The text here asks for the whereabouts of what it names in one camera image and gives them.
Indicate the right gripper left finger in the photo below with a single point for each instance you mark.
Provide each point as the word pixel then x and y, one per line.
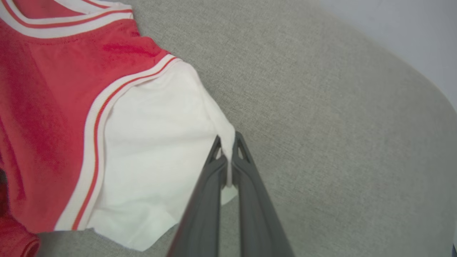
pixel 203 214

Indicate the red basketball jersey white sleeves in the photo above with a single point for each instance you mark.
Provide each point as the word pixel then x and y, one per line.
pixel 53 107

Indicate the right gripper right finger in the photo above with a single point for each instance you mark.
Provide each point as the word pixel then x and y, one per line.
pixel 257 214

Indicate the grey fabric sofa cushion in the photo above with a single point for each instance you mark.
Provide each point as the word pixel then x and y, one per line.
pixel 321 142

